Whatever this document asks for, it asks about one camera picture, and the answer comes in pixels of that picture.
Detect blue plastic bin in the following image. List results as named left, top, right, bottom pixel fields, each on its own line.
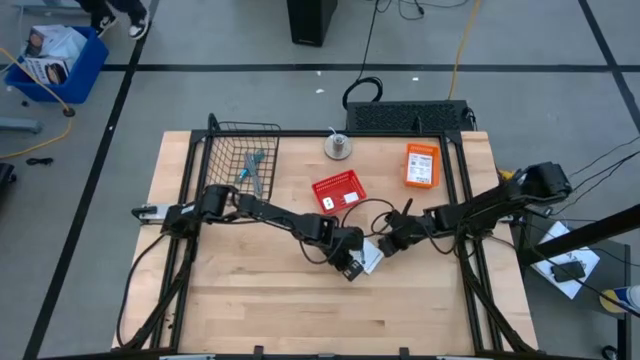
left=3, top=24, right=110, bottom=105

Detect coiled black power cable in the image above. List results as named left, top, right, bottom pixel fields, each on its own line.
left=342, top=0, right=385, bottom=110

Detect white booklet with black picture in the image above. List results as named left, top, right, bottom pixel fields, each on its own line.
left=357, top=237, right=385, bottom=276

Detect red plastic basket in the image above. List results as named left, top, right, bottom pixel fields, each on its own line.
left=311, top=169, right=368, bottom=216

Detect dark grey side table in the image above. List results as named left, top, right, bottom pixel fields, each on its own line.
left=514, top=214, right=632, bottom=360

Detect teal handled tool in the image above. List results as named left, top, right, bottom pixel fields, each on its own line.
left=234, top=149, right=266, bottom=184

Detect orange plastic basket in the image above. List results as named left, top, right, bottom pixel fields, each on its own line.
left=403, top=142, right=442, bottom=190

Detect black wire basket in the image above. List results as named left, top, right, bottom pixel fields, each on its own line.
left=203, top=112, right=282, bottom=202

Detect white paper sheet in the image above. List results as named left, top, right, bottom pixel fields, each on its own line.
left=530, top=220, right=601, bottom=301

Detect grey metal foot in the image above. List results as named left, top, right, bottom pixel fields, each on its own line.
left=0, top=117, right=42, bottom=134

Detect blue yellow white canister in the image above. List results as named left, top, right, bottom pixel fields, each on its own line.
left=599, top=285, right=640, bottom=317

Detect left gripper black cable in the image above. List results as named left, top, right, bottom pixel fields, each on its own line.
left=298, top=198, right=397, bottom=265

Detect white printed cardboard box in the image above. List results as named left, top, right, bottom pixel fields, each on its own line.
left=19, top=55, right=72, bottom=86
left=24, top=23, right=89, bottom=61

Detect black handheld device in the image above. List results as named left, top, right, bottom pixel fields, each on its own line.
left=550, top=260, right=587, bottom=284

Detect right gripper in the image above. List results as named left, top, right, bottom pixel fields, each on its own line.
left=378, top=197, right=432, bottom=259

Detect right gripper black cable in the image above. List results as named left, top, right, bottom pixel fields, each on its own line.
left=372, top=211, right=451, bottom=256

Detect black tower box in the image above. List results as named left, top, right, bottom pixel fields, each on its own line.
left=286, top=0, right=339, bottom=48

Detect black perforated computer case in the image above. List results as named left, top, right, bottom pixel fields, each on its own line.
left=345, top=99, right=476, bottom=133

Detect black hanging arm cable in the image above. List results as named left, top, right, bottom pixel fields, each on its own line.
left=115, top=232, right=169, bottom=349

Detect black object at edge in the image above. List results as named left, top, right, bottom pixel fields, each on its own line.
left=0, top=162, right=17, bottom=199

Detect looped black floor cable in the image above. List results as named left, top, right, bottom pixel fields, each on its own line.
left=375, top=0, right=471, bottom=21

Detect long yellow floor cable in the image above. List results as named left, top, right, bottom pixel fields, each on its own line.
left=448, top=0, right=482, bottom=100

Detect thin black floor cable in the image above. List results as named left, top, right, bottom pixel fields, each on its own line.
left=569, top=135, right=640, bottom=185

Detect grey handled tool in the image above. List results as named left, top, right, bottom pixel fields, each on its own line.
left=243, top=151, right=265, bottom=197

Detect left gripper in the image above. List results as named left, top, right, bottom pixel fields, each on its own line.
left=327, top=225, right=365, bottom=282

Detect black diagonal beam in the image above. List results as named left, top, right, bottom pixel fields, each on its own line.
left=517, top=203, right=640, bottom=266

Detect yellow floor cable with plug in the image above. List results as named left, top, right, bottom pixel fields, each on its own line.
left=0, top=47, right=76, bottom=161

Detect black aluminium table frame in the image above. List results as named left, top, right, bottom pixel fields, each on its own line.
left=117, top=128, right=539, bottom=360

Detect white card with printed label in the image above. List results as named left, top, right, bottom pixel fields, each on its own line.
left=406, top=151, right=434, bottom=185

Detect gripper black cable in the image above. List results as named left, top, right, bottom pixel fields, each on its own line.
left=372, top=211, right=451, bottom=256
left=298, top=198, right=397, bottom=265

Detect person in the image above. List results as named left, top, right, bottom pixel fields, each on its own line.
left=74, top=0, right=151, bottom=41

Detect round metal stand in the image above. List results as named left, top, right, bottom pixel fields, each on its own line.
left=324, top=127, right=354, bottom=161

